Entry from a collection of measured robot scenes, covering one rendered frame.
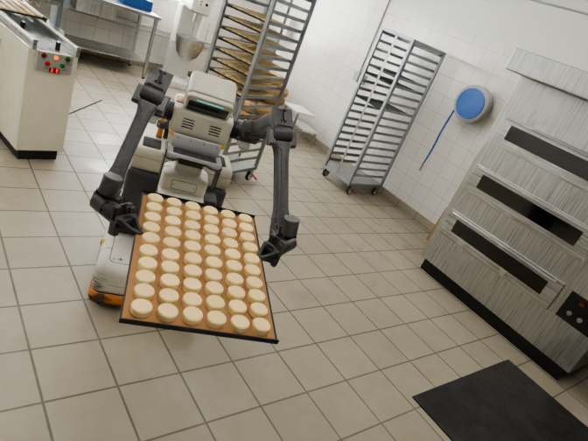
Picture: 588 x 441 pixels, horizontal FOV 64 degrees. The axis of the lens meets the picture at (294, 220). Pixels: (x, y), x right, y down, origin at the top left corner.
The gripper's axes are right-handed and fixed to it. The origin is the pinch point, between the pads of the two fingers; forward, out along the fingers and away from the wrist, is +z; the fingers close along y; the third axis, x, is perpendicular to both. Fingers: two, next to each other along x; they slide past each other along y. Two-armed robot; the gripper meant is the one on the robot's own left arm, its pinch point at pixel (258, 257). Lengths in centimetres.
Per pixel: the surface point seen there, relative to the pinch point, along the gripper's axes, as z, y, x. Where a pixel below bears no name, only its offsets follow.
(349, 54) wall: -510, -6, 229
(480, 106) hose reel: -412, -31, 25
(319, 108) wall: -512, 80, 240
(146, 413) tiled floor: 2, 99, 19
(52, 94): -94, 60, 245
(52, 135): -97, 92, 243
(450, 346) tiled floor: -202, 103, -75
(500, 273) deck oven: -272, 61, -78
